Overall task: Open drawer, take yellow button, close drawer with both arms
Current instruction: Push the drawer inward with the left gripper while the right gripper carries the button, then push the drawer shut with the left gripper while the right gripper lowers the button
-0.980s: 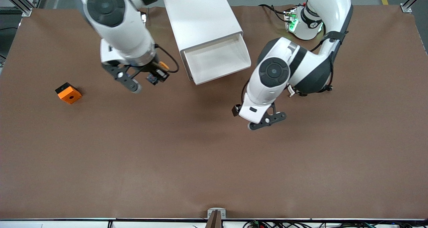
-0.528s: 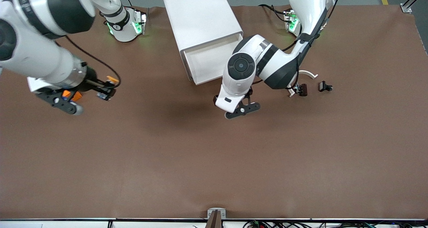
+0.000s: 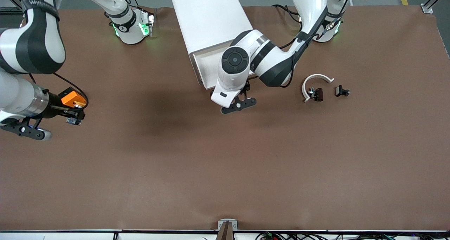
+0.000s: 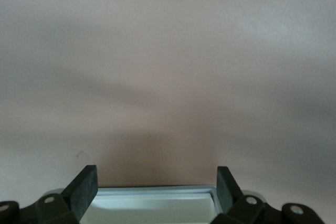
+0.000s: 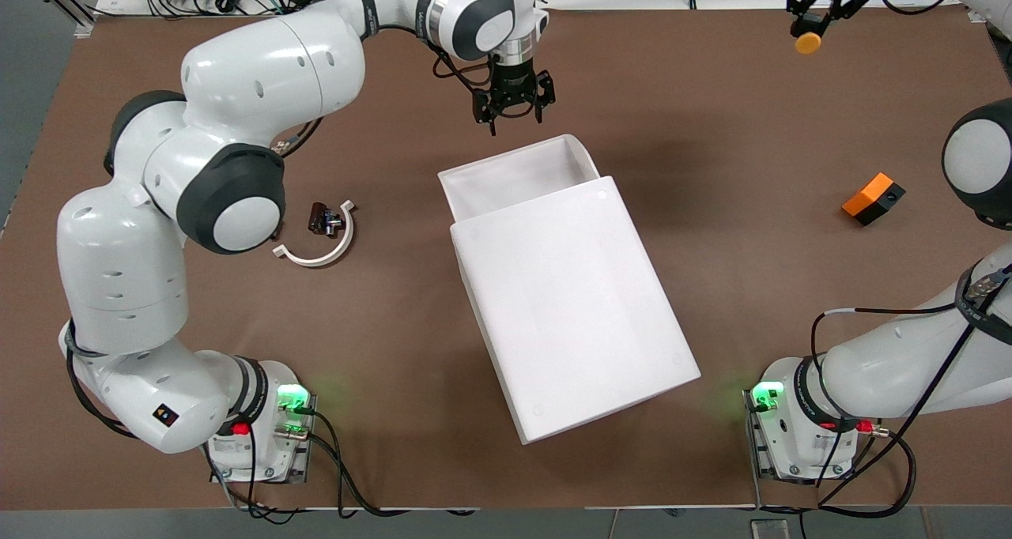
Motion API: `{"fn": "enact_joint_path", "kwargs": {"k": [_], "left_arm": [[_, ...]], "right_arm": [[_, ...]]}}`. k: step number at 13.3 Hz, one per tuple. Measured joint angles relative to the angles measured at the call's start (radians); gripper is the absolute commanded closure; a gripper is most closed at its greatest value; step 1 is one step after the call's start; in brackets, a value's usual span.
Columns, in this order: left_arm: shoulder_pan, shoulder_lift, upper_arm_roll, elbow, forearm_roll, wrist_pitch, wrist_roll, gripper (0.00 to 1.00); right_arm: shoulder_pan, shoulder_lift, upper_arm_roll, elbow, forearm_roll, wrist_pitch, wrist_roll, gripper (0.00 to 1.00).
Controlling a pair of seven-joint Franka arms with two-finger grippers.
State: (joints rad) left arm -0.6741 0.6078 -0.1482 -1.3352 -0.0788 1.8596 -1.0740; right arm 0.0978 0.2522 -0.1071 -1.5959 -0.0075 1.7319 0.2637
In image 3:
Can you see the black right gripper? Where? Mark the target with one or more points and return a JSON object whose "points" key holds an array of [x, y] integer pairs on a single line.
{"points": [[55, 103]]}

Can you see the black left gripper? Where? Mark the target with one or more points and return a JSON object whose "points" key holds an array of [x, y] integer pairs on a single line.
{"points": [[247, 86]]}

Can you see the pushbutton with black blue base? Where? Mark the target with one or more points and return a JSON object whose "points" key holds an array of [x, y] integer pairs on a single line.
{"points": [[74, 121]]}

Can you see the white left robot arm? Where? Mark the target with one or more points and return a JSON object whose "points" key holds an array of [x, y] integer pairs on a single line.
{"points": [[267, 60]]}

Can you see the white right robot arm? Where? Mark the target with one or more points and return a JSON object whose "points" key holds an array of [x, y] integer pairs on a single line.
{"points": [[28, 50]]}

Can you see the orange and black button box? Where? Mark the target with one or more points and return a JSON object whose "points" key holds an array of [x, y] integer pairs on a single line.
{"points": [[72, 98]]}

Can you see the white curved plastic part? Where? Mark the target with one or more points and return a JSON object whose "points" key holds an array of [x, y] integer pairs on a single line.
{"points": [[316, 76]]}

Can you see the small dark brown component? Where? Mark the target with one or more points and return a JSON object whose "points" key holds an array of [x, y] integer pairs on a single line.
{"points": [[318, 94]]}

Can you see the brown table cover sheet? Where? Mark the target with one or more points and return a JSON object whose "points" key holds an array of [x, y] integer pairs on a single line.
{"points": [[211, 162]]}

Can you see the small black clip component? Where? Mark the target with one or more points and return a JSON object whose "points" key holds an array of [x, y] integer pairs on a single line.
{"points": [[340, 90]]}

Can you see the aluminium frame post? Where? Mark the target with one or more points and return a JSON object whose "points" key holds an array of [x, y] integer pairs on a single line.
{"points": [[434, 2], [10, 4]]}

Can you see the grey metal table bracket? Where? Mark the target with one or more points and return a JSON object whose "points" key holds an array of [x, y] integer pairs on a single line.
{"points": [[227, 221]]}

